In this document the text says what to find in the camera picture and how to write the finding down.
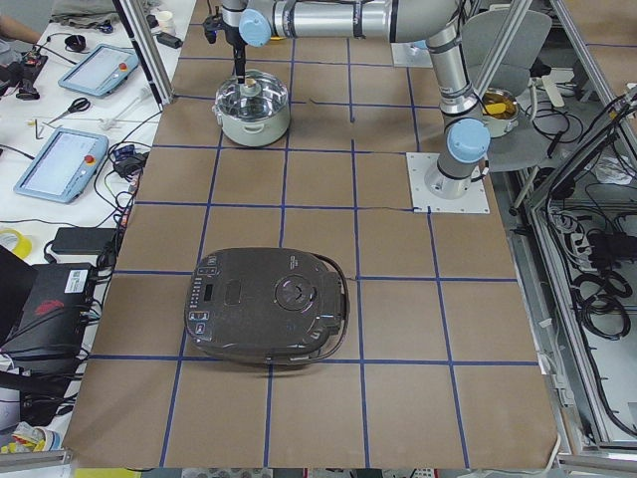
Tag blue teach pendant near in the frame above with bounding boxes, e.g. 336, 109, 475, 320
13, 127, 108, 203

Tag aluminium frame post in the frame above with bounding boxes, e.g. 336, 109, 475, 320
112, 0, 173, 108

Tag black power brick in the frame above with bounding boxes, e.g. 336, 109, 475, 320
51, 227, 115, 255

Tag blue teach pendant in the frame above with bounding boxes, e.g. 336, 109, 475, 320
58, 44, 139, 98
13, 127, 108, 203

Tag white paper cup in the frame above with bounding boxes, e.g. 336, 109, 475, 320
155, 10, 176, 35

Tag steel bowl with food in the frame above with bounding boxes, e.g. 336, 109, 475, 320
482, 88, 520, 138

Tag grey office chair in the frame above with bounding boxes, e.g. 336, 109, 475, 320
462, 10, 551, 172

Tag dark brown rice cooker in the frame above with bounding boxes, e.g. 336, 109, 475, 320
184, 247, 349, 365

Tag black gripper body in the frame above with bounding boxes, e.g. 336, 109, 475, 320
203, 4, 247, 50

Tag blue teach pendant far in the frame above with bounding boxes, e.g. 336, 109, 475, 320
58, 44, 139, 98

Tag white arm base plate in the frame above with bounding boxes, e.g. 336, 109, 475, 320
406, 152, 490, 214

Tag yellow tape roll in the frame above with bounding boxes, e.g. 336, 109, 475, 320
0, 228, 32, 259

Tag glass pot lid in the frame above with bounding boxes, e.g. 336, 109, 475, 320
214, 70, 289, 121

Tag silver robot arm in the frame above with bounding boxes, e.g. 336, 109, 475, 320
203, 0, 491, 200

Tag black scissors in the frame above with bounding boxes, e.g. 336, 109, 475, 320
51, 97, 92, 122

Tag black laptop computer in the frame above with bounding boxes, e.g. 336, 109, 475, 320
1, 248, 98, 397

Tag pale green cooking pot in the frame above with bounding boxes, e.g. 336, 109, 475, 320
212, 70, 292, 148

